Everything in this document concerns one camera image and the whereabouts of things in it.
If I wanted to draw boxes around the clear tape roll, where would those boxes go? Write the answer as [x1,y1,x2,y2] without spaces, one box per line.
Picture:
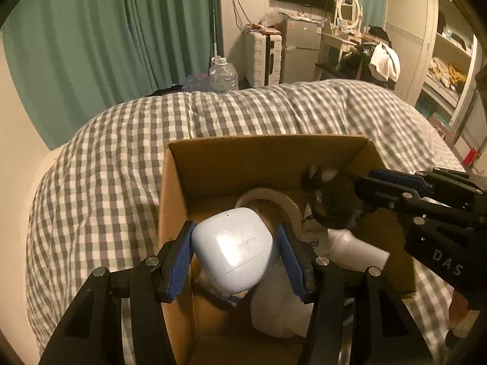
[234,187,305,244]

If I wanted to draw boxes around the wide green curtain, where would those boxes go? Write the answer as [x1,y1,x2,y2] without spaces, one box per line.
[0,0,221,151]

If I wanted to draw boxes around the grey checked blanket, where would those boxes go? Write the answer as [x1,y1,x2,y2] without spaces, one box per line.
[25,79,467,365]

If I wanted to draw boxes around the light blue earbud case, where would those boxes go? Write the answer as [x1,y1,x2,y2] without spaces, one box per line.
[190,207,274,295]

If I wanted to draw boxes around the white oval vanity mirror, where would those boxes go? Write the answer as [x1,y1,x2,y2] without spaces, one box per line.
[333,0,364,33]

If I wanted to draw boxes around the crushed clear plastic bottle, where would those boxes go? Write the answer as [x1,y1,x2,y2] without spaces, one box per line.
[183,72,210,92]

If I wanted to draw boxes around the white suitcase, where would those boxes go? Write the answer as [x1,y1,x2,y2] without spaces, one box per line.
[243,30,284,87]

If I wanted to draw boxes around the person's right hand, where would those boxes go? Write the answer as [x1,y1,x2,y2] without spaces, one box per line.
[448,291,481,335]

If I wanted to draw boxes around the black and white plush toy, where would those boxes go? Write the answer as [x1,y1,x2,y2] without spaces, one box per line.
[302,165,391,270]

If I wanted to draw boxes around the small grey fridge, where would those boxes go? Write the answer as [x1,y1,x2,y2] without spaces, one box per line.
[281,19,322,84]

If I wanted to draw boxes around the white towel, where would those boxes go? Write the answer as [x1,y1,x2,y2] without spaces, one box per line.
[368,43,401,81]

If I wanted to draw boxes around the white pole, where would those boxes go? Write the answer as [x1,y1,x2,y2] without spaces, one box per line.
[212,8,220,59]

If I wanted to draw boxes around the white louvred wardrobe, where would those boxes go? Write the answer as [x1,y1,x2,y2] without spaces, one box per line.
[384,0,480,130]

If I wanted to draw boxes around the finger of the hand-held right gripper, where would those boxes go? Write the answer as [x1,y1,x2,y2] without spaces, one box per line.
[353,176,487,232]
[368,167,487,198]

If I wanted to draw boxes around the large clear water bottle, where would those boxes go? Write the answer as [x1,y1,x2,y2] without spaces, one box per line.
[208,56,239,92]

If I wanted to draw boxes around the narrow green curtain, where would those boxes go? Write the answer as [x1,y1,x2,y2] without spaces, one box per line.
[340,0,389,33]

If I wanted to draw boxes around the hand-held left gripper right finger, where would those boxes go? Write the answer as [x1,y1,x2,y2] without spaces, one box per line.
[276,222,434,365]

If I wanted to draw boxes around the wooden dressing table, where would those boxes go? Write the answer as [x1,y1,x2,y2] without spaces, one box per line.
[315,30,366,80]

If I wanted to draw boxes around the brown cardboard box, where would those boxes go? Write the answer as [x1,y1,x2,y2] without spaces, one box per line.
[157,135,417,365]

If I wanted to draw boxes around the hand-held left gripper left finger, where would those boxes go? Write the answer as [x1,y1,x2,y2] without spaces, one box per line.
[38,221,196,365]

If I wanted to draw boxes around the clear plastic bag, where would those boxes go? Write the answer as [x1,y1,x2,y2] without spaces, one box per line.
[261,7,285,28]

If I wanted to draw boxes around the hanging wall cable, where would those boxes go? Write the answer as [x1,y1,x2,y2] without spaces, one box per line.
[231,0,249,31]

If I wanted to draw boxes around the black chair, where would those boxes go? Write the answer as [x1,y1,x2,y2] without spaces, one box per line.
[338,26,400,92]

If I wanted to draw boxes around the pile of folded clothes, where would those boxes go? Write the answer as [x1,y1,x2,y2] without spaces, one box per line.
[428,57,468,88]

